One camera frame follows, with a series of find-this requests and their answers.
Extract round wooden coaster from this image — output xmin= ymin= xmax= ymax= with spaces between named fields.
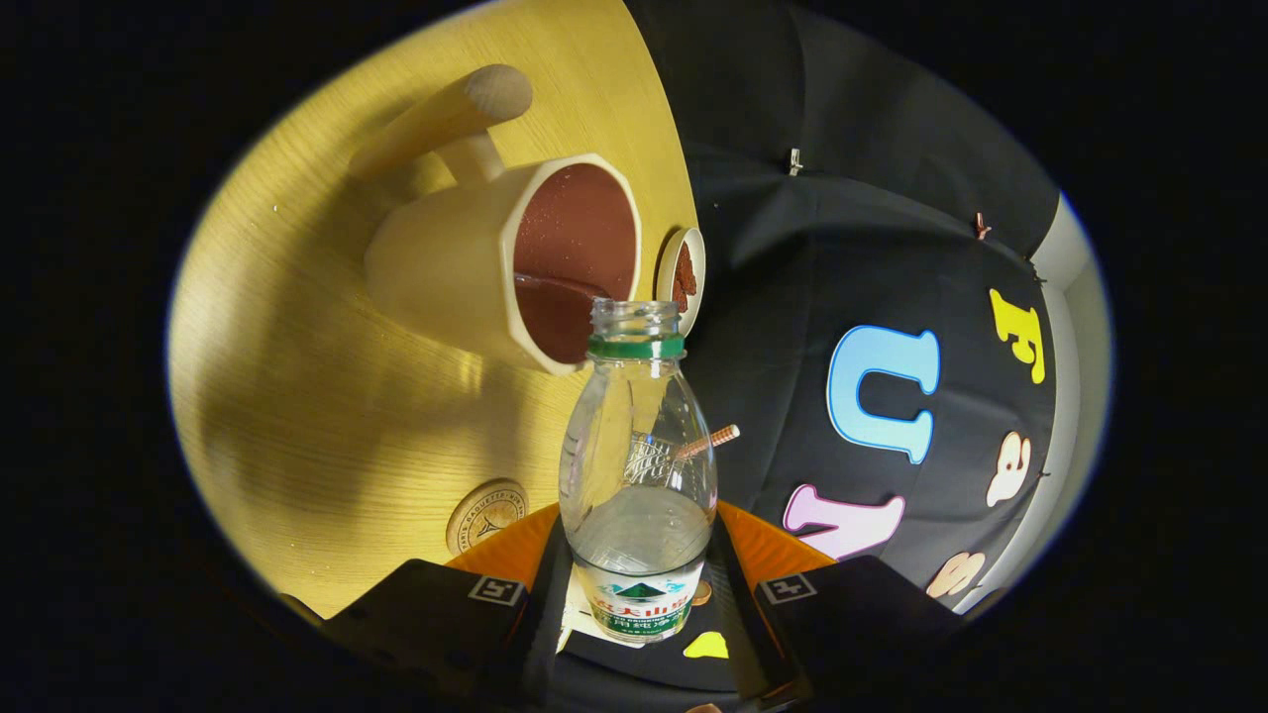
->
xmin=445 ymin=479 xmax=530 ymax=557

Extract clear plastic juice bottle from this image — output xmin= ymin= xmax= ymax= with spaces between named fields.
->
xmin=559 ymin=298 xmax=719 ymax=645

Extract wooden table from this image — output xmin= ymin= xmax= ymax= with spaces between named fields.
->
xmin=166 ymin=0 xmax=700 ymax=620

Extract black backdrop cloth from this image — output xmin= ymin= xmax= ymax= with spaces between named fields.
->
xmin=624 ymin=0 xmax=1066 ymax=694

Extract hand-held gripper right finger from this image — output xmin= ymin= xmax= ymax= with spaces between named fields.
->
xmin=708 ymin=500 xmax=967 ymax=709

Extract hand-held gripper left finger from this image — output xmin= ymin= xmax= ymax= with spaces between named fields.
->
xmin=317 ymin=502 xmax=573 ymax=709

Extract beige cup with handle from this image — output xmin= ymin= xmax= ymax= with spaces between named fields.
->
xmin=349 ymin=64 xmax=643 ymax=377

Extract round white plate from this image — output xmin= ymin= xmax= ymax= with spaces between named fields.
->
xmin=656 ymin=227 xmax=707 ymax=338

